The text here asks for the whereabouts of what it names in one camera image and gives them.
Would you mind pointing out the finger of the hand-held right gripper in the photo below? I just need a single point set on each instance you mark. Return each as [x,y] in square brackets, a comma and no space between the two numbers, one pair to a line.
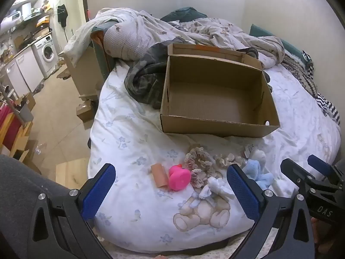
[295,172]
[320,166]

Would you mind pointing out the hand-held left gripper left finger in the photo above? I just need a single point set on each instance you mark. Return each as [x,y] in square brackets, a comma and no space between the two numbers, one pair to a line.
[98,191]

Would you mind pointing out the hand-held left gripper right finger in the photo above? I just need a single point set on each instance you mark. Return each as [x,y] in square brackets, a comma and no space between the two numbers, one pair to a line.
[244,194]

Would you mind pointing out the light blue plush toy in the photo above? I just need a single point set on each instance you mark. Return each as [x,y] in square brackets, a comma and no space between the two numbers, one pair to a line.
[253,167]

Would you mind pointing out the small cream scrunchie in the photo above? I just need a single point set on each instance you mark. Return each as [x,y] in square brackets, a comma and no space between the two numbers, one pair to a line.
[223,160]

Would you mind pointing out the pink lace scrunchie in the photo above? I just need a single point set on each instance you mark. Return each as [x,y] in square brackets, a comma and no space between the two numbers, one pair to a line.
[198,182]

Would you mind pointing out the large beige lace scrunchie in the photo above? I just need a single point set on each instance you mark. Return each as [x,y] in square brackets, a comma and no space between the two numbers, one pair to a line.
[200,151]

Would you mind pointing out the pink rubber duck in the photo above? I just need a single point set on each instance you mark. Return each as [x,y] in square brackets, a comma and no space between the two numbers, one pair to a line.
[179,178]

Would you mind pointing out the brown cardboard box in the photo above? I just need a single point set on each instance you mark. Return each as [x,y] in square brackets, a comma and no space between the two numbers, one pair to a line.
[210,102]

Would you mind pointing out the person's right hand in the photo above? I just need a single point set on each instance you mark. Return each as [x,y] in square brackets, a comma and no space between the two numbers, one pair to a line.
[316,232]

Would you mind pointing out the white floral bed sheet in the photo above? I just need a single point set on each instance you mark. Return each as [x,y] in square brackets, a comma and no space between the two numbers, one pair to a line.
[129,140]

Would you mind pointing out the small cardboard box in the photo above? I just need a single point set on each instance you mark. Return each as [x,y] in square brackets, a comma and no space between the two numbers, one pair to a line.
[85,112]

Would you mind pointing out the black and white patterned blanket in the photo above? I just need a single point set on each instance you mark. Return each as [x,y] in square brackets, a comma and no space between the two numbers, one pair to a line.
[312,83]

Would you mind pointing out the grey bin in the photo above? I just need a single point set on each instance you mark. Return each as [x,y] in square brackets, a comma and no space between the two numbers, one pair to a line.
[27,113]

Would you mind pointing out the pink clothes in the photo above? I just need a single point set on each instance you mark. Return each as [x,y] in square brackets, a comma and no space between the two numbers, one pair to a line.
[8,126]

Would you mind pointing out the camouflage garment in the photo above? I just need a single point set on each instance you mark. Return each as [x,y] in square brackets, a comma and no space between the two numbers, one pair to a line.
[142,78]

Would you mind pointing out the teal pillow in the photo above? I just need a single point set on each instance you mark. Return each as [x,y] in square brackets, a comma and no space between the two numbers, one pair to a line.
[285,44]

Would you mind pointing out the white kitchen cabinets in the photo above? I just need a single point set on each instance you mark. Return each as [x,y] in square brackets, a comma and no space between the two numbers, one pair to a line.
[23,72]

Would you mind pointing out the white washing machine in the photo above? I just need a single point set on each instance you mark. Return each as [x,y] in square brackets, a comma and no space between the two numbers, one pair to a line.
[45,51]

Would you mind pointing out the crumpled white duvet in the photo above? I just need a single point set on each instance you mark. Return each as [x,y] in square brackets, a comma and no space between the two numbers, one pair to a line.
[129,40]

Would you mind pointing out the black hanging garment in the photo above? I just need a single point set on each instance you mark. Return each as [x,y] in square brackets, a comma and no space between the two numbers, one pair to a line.
[62,14]

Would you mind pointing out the dark green pillow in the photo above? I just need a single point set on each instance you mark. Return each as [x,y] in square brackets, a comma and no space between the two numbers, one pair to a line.
[183,14]

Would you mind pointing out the white water heater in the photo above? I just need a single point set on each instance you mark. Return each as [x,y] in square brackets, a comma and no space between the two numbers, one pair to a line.
[26,10]

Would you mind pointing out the wooden bed frame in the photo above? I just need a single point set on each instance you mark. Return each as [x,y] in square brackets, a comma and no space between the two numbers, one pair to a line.
[83,70]

